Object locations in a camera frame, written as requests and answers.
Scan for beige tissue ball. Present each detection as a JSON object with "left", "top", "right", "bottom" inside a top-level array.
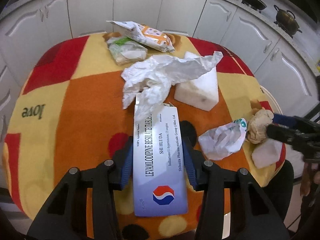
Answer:
[{"left": 247, "top": 108, "right": 274, "bottom": 144}]

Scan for white blue medicine box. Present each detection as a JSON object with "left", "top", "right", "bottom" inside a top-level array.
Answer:
[{"left": 133, "top": 103, "right": 188, "bottom": 217}]

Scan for large white foam block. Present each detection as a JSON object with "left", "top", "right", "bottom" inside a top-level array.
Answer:
[{"left": 174, "top": 51, "right": 223, "bottom": 111}]

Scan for white paper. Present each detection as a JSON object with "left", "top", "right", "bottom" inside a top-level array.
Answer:
[{"left": 121, "top": 51, "right": 223, "bottom": 121}]

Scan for white kitchen cabinets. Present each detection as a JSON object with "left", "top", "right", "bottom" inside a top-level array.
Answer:
[{"left": 0, "top": 0, "right": 320, "bottom": 188}]

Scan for small crumpled plastic wrapper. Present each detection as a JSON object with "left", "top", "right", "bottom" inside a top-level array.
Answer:
[{"left": 198, "top": 118, "right": 247, "bottom": 160}]

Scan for patterned fleece blanket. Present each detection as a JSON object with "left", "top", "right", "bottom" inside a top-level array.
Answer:
[{"left": 2, "top": 32, "right": 286, "bottom": 240}]

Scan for green white wrapper packet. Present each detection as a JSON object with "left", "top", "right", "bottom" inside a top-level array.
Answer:
[{"left": 106, "top": 36, "right": 148, "bottom": 66}]

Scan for orange white snack bag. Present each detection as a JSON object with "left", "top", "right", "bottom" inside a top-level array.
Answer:
[{"left": 106, "top": 21, "right": 175, "bottom": 53}]

